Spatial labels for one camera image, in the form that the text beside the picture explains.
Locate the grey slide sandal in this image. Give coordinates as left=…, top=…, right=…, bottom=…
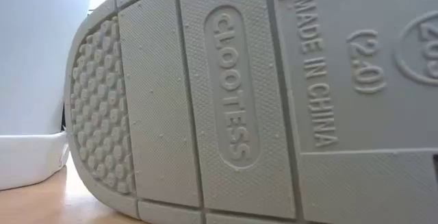
left=63, top=0, right=438, bottom=224

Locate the white hexagonal plant pot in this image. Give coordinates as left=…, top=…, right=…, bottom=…
left=0, top=0, right=93, bottom=191

